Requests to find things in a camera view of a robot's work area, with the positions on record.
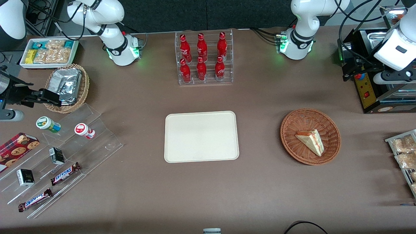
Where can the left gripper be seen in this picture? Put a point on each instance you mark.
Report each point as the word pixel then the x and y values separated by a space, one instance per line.
pixel 366 66

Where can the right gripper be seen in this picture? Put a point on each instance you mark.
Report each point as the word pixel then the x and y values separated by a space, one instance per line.
pixel 16 92

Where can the triangular sandwich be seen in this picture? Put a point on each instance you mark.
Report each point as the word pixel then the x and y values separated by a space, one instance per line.
pixel 312 140

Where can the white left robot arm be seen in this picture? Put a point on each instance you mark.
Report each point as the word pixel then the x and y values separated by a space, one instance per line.
pixel 302 22

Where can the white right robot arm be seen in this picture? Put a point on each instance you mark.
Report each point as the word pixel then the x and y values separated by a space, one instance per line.
pixel 112 35

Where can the light tan wicker basket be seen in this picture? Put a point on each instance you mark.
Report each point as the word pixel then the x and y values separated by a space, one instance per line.
pixel 84 87

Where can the brown wicker basket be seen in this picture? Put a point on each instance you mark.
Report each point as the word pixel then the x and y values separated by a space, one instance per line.
pixel 292 146

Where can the cream plastic tray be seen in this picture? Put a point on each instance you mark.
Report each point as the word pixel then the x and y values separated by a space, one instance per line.
pixel 201 136

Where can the black food warmer cabinet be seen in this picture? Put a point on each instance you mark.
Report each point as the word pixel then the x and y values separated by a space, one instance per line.
pixel 367 94

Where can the silver foil packet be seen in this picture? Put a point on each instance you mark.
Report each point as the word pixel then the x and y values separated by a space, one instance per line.
pixel 66 83

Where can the green lidded cup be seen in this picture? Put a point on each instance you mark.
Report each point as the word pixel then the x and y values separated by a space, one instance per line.
pixel 47 124

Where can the steel warmer pan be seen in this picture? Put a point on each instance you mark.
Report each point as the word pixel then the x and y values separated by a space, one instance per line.
pixel 377 39

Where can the white rectangular snack bin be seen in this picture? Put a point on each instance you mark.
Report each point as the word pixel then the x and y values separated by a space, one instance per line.
pixel 22 63

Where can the yellow snack pack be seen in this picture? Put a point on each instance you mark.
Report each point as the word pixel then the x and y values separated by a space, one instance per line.
pixel 31 56

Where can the clear bag of crackers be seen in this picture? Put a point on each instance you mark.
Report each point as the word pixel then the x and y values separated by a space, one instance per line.
pixel 53 55

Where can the red lidded cup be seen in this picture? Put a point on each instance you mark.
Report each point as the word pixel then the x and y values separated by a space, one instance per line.
pixel 84 130

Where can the teal snack pack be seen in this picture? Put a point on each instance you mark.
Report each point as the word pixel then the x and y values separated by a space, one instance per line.
pixel 38 44

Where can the small black carton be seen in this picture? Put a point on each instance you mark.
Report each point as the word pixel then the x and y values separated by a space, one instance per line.
pixel 25 177
pixel 57 156

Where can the red cookie box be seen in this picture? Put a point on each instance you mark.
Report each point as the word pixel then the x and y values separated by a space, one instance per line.
pixel 14 151

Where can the clear acrylic stepped display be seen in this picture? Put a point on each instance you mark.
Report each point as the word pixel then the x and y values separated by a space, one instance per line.
pixel 104 143

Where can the Snickers chocolate bar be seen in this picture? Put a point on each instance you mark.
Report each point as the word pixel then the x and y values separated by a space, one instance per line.
pixel 34 200
pixel 65 173

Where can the clear bag of pastries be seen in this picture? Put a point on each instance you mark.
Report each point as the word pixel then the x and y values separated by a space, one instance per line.
pixel 406 160
pixel 403 143

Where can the red cola bottle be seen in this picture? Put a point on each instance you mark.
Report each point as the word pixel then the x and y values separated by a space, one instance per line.
pixel 220 70
pixel 201 48
pixel 201 71
pixel 185 48
pixel 185 72
pixel 222 46

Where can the clear acrylic bottle rack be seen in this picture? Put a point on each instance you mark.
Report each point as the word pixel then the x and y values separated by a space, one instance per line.
pixel 209 39

